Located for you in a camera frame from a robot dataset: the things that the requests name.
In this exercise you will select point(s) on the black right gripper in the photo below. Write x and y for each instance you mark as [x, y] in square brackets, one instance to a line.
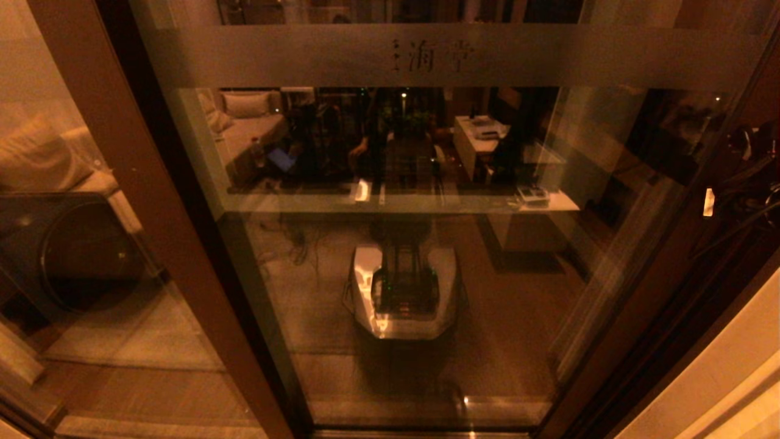
[731, 201]

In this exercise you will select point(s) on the brown framed sliding glass door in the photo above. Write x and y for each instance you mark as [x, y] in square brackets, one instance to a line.
[304, 55]

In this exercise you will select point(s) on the dark brown door jamb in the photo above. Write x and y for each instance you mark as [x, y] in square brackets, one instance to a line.
[701, 341]

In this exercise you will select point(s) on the dark stone window sill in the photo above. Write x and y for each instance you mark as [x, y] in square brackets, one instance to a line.
[304, 188]

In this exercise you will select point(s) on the dark metal floor track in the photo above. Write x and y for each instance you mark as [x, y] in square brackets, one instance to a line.
[365, 435]

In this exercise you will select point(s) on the brown framed fixed glass panel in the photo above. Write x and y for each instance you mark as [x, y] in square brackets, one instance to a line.
[140, 164]

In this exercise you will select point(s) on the dark front-load washing machine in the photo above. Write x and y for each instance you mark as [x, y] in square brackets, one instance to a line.
[91, 256]

